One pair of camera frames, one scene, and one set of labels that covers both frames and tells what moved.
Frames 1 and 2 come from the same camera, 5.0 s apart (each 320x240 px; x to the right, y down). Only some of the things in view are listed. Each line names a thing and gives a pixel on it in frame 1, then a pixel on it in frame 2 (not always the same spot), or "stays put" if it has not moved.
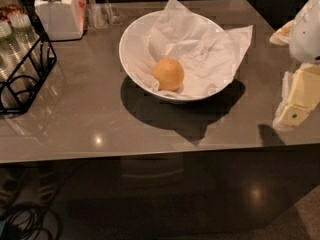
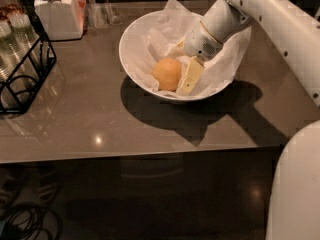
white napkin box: [62, 19] stays put
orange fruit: [169, 73] stays put
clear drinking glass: [24, 47] stays put
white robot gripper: [306, 34] → [199, 44]
